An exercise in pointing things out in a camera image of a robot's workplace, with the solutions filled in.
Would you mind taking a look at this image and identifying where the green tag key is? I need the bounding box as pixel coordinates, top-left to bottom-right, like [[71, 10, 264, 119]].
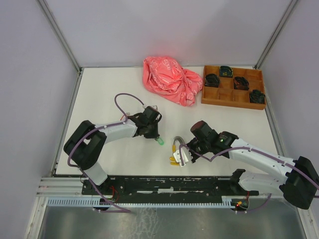
[[156, 137, 164, 146]]

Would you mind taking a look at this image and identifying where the keyring with yellow blue tags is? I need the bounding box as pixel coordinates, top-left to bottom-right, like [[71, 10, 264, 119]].
[[169, 136, 185, 166]]

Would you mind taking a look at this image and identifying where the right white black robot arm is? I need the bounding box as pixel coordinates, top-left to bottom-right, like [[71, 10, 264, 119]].
[[175, 120, 319, 210]]

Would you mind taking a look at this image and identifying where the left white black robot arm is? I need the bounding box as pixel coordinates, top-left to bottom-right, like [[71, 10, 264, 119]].
[[63, 106, 162, 194]]

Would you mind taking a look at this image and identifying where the pink crumpled cloth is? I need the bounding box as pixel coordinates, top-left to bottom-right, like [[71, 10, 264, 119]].
[[143, 56, 203, 107]]

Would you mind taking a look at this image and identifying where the dark roll left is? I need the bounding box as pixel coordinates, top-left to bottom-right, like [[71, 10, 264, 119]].
[[204, 73, 220, 88]]

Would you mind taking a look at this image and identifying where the dark roll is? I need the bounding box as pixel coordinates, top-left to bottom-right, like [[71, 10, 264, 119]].
[[249, 90, 266, 104], [233, 76, 249, 91], [219, 65, 233, 78], [204, 73, 220, 88]]

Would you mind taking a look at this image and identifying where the wooden compartment tray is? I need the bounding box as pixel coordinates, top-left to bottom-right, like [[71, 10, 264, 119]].
[[201, 65, 267, 110]]

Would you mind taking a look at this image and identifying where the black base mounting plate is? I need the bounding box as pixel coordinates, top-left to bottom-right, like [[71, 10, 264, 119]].
[[97, 169, 259, 204]]

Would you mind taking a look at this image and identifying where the dark roll right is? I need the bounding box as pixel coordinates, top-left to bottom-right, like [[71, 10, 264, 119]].
[[249, 90, 266, 104]]

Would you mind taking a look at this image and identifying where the dark roll centre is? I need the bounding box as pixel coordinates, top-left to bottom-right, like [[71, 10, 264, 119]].
[[233, 76, 249, 91]]

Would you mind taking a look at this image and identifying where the dark roll top middle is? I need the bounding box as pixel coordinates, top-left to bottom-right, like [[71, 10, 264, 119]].
[[219, 65, 233, 78]]

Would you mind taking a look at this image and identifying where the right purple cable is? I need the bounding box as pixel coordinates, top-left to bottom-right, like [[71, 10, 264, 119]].
[[179, 143, 319, 214]]

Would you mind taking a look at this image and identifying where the purple cable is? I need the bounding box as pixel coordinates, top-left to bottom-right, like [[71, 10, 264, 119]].
[[179, 143, 319, 214], [67, 93, 147, 214]]

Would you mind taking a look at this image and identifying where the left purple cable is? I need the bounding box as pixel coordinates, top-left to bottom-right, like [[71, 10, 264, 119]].
[[67, 93, 147, 214]]

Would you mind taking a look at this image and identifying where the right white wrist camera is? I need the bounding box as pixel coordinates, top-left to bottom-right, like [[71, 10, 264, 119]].
[[172, 144, 192, 167]]

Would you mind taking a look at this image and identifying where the white slotted cable duct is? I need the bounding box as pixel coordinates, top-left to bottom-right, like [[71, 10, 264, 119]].
[[46, 195, 250, 207]]

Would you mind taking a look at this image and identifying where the aluminium frame rail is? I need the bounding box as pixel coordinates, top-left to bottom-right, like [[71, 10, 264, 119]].
[[36, 177, 83, 197]]

